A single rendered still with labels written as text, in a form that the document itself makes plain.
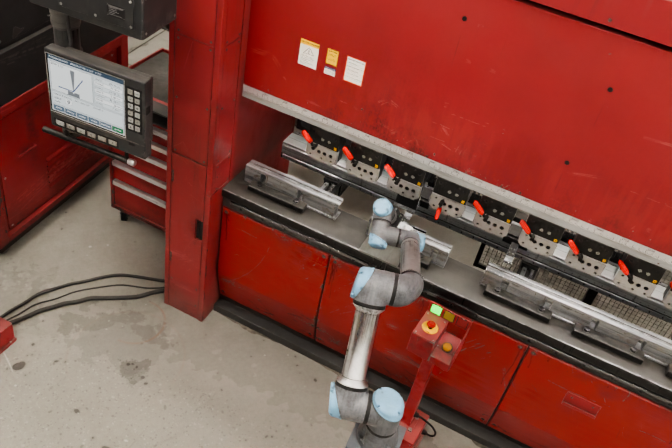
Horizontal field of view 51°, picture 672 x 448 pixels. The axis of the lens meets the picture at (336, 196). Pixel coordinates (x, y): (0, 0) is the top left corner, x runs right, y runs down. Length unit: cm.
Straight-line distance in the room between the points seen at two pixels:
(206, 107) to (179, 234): 80
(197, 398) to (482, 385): 138
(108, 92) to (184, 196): 77
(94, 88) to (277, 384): 175
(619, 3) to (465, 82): 61
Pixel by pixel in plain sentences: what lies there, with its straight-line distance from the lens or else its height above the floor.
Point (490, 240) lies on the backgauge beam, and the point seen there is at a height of 92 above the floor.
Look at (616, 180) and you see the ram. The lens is 281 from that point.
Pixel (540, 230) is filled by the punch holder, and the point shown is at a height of 128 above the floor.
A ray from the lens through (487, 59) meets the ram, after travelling 269.
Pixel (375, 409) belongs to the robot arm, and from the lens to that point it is 254.
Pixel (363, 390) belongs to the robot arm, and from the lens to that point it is 253.
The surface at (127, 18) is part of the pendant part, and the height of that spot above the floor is 183.
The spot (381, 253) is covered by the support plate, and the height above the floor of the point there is 100.
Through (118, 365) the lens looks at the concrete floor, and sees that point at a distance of 381.
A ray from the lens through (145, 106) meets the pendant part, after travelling 283.
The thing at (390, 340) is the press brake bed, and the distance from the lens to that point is 350.
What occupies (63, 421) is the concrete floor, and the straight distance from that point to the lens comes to 365.
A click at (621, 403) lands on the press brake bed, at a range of 335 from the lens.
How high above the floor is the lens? 302
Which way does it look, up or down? 38 degrees down
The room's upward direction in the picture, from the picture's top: 12 degrees clockwise
